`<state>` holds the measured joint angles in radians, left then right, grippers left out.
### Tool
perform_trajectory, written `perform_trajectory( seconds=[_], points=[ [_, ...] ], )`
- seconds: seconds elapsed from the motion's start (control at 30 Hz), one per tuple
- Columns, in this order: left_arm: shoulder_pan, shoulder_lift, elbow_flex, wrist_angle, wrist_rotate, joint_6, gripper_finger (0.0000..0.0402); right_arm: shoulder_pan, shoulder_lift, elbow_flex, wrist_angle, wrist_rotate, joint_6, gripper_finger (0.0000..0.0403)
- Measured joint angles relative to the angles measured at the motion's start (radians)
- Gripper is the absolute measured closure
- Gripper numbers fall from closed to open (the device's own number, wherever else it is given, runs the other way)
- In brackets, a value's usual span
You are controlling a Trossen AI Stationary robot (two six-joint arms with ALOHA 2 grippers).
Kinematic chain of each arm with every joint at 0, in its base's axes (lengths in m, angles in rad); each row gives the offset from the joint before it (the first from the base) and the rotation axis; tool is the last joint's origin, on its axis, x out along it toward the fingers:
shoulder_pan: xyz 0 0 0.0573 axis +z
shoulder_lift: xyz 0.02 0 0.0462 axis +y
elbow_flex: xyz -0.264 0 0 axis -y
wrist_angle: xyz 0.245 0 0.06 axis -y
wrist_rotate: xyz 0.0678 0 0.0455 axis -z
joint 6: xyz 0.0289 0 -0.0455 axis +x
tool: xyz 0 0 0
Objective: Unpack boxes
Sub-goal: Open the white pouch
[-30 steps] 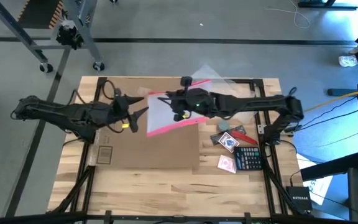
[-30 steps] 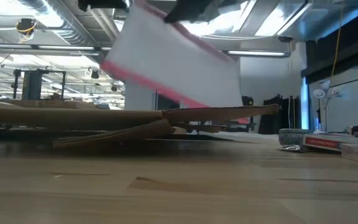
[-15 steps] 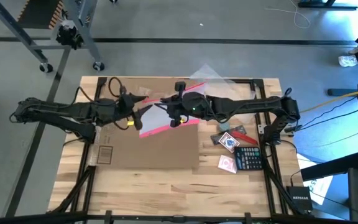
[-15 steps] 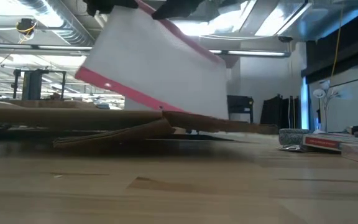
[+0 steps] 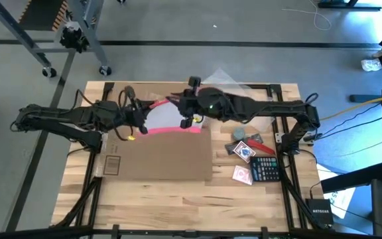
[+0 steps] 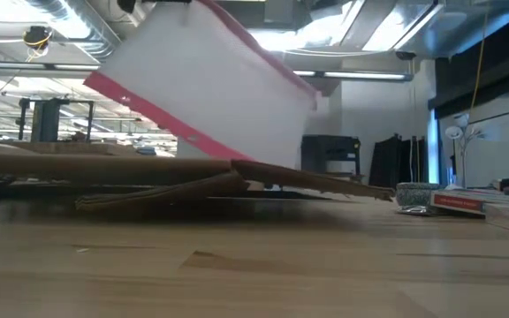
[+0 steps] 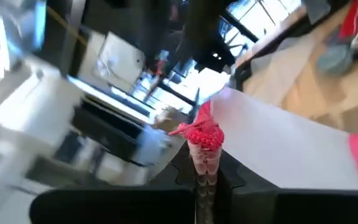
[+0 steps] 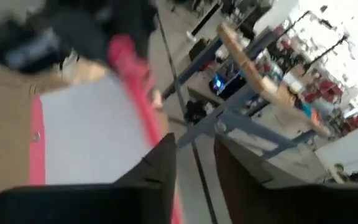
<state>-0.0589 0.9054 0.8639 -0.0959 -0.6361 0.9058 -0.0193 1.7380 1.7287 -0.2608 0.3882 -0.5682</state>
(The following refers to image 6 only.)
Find pink-edged mesh zip pouch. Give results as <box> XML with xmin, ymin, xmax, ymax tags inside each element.
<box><xmin>82</xmin><ymin>0</ymin><xmax>321</xmax><ymax>170</ymax></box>

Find brown cardboard box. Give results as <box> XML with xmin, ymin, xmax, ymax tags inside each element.
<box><xmin>0</xmin><ymin>139</ymin><xmax>398</xmax><ymax>214</ymax></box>

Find red playing card box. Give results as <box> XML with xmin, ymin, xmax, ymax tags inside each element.
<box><xmin>429</xmin><ymin>188</ymin><xmax>509</xmax><ymax>217</ymax></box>

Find wooden background workbench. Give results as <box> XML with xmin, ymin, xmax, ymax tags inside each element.
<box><xmin>0</xmin><ymin>139</ymin><xmax>180</xmax><ymax>156</ymax></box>

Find fluorescent ceiling light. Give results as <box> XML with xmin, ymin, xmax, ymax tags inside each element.
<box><xmin>292</xmin><ymin>69</ymin><xmax>414</xmax><ymax>83</ymax></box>

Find black background cabinet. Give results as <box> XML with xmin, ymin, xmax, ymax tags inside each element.
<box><xmin>300</xmin><ymin>133</ymin><xmax>362</xmax><ymax>177</ymax></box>

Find black folded panel stack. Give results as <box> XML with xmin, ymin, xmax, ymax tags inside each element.
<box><xmin>368</xmin><ymin>133</ymin><xmax>429</xmax><ymax>187</ymax></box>

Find white floor lamp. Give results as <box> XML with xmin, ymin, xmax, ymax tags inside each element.
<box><xmin>444</xmin><ymin>112</ymin><xmax>502</xmax><ymax>186</ymax></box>

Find yellow cable reel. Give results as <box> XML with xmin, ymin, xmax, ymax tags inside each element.
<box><xmin>22</xmin><ymin>26</ymin><xmax>55</xmax><ymax>58</ymax></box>

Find background metal frame machine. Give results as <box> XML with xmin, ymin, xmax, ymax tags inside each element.
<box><xmin>17</xmin><ymin>96</ymin><xmax>97</xmax><ymax>143</ymax></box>

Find yellow cable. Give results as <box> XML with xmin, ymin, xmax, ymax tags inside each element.
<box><xmin>469</xmin><ymin>0</ymin><xmax>490</xmax><ymax>115</ymax></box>

